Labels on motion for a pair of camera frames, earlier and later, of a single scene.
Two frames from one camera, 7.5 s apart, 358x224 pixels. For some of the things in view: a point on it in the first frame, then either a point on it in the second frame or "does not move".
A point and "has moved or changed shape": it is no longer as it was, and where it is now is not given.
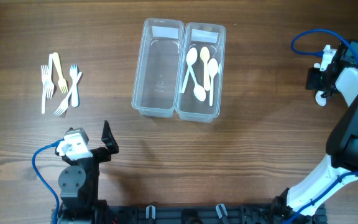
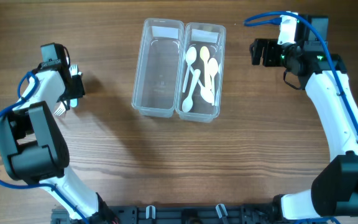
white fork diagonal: x=65 y=103 does not move
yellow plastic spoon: x=205 y=55 does not move
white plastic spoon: x=191 y=58 does not move
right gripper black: x=312 y=81 → x=270 y=46
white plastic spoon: x=321 y=101 has moved or changed shape
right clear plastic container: x=201 y=72 does not move
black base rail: x=105 y=213 does not move
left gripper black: x=104 y=154 → x=79 y=92
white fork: x=73 y=72 does not move
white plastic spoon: x=213 y=68 does not move
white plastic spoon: x=199 y=91 → x=206 y=93
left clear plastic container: x=158 y=67 does not move
